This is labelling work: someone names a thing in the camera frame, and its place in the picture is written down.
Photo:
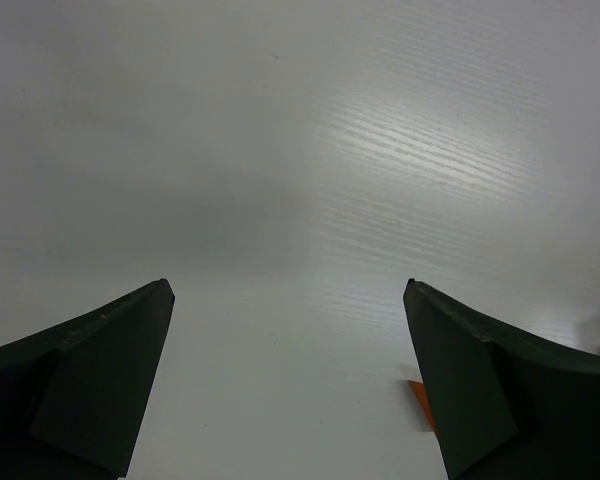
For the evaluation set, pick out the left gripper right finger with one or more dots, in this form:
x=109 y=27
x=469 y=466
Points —
x=507 y=404

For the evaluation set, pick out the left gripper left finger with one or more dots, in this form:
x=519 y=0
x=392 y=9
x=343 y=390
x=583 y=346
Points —
x=73 y=396

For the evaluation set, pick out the red-brown triangle block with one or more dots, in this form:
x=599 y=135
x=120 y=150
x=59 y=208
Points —
x=418 y=388

